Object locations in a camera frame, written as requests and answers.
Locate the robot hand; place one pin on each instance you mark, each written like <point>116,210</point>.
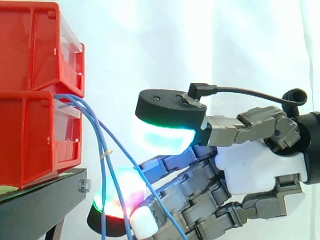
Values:
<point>245,170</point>

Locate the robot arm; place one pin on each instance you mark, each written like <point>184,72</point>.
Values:
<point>310,147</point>

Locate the black stand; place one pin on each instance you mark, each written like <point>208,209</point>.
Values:
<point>37,200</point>

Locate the red bin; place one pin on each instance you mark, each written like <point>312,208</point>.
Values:
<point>27,135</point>
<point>27,47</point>

